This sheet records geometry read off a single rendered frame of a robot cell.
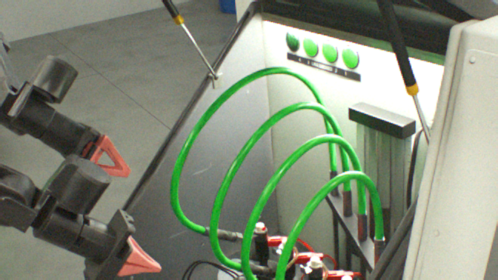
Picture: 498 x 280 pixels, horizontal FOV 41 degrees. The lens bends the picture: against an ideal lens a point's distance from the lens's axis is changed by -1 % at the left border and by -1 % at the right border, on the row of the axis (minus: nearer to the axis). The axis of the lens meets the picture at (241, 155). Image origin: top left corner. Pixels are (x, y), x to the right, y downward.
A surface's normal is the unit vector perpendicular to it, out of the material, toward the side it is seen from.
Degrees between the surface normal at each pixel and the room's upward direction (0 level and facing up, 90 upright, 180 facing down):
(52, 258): 0
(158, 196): 90
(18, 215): 84
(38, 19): 90
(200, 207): 90
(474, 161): 76
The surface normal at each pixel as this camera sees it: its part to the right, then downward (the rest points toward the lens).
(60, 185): 0.15, 0.33
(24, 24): 0.48, 0.35
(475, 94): -0.80, 0.11
